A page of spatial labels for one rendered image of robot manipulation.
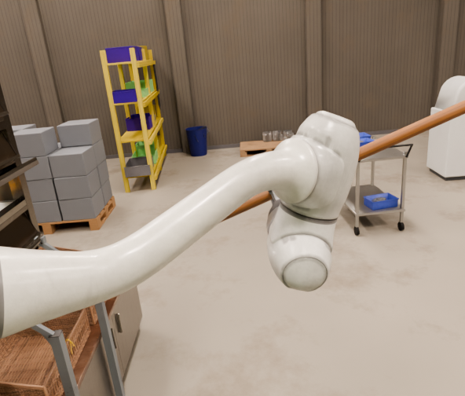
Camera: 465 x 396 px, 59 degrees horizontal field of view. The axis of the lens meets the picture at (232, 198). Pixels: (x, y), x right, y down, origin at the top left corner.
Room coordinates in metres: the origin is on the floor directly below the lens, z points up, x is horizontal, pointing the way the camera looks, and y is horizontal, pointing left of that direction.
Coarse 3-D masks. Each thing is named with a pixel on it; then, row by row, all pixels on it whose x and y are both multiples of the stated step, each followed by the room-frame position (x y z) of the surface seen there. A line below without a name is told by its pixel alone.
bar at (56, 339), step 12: (36, 240) 1.80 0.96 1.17; (108, 324) 1.86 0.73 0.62; (48, 336) 1.36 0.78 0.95; (60, 336) 1.37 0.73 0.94; (108, 336) 1.83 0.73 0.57; (60, 348) 1.35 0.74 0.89; (108, 348) 1.83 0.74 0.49; (60, 360) 1.35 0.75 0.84; (108, 360) 1.83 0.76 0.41; (60, 372) 1.35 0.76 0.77; (72, 372) 1.38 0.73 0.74; (72, 384) 1.36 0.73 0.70; (120, 384) 1.83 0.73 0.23
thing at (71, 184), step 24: (72, 120) 5.55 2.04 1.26; (96, 120) 5.45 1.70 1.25; (24, 144) 4.71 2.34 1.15; (48, 144) 4.84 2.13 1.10; (72, 144) 5.14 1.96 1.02; (96, 144) 5.26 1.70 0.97; (48, 168) 4.71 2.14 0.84; (72, 168) 4.71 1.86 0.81; (96, 168) 5.09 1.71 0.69; (48, 192) 4.72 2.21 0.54; (72, 192) 4.71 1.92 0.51; (96, 192) 4.91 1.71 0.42; (48, 216) 4.71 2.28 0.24; (72, 216) 4.71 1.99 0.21; (96, 216) 4.73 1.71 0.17
